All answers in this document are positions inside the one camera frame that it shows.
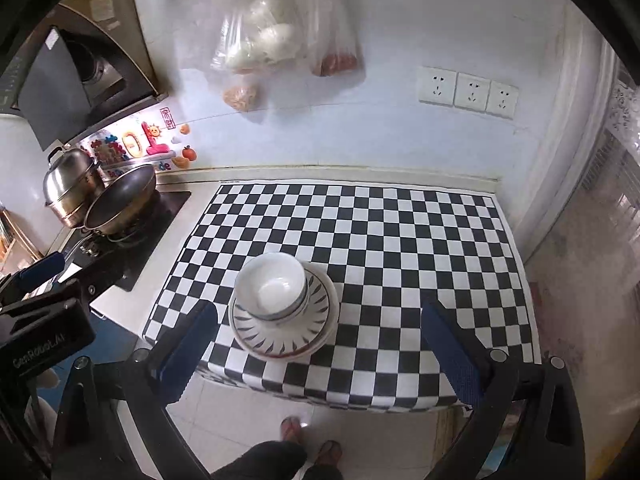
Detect white bowl floral pattern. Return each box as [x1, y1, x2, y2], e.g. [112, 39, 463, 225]
[234, 252, 307, 321]

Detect stainless steel pot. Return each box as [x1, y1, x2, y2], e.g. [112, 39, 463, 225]
[42, 146, 105, 229]

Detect person legs with sandals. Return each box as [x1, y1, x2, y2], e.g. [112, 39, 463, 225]
[209, 416, 344, 480]

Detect white plate gold rim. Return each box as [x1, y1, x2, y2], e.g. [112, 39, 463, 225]
[226, 261, 342, 362]

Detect white plate blue leaf pattern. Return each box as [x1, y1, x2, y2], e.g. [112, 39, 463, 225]
[230, 263, 332, 354]

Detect black white checkered mat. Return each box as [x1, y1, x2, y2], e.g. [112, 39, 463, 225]
[143, 182, 540, 412]

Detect range hood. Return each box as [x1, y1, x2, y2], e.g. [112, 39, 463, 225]
[1, 0, 166, 151]

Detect plastic bag with buns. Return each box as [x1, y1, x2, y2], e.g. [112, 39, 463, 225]
[178, 0, 363, 114]

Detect colourful wall stickers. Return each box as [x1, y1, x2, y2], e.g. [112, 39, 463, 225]
[77, 106, 198, 180]

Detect white triple wall socket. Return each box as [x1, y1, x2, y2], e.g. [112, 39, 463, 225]
[416, 66, 520, 119]

